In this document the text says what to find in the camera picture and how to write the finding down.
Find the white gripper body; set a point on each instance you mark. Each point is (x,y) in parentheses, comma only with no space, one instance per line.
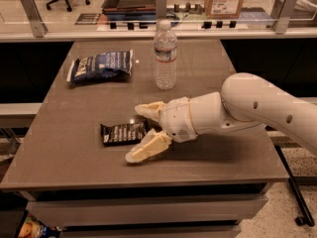
(175,119)

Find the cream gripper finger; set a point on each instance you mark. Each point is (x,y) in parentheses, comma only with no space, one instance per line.
(151,110)
(152,144)

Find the black rxbar chocolate bar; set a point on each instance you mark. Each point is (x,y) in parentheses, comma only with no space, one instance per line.
(124,134)

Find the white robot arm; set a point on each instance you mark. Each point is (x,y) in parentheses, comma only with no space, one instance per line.
(245,104)

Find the grey table drawer unit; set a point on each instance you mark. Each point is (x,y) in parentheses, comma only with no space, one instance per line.
(188,216)

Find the blue chip bag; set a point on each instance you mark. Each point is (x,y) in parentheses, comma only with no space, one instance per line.
(109,66)

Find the clear plastic water bottle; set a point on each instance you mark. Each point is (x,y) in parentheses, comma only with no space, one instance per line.
(165,48)

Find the cardboard box with label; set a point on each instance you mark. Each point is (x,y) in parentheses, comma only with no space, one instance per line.
(223,9)

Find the colourful snack bin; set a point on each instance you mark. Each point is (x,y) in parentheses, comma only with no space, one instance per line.
(33,228)

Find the black floor bar with wheel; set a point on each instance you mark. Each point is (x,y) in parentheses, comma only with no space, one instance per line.
(306,217)

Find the middle metal glass bracket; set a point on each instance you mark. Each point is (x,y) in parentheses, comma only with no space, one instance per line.
(160,9)

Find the metal glass bracket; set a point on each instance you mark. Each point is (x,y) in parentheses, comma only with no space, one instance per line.
(281,13)
(160,9)
(38,27)

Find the left metal glass bracket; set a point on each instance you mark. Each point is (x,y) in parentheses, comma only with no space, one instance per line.
(38,27)

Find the right metal glass bracket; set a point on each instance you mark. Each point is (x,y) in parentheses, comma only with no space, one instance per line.
(281,13)

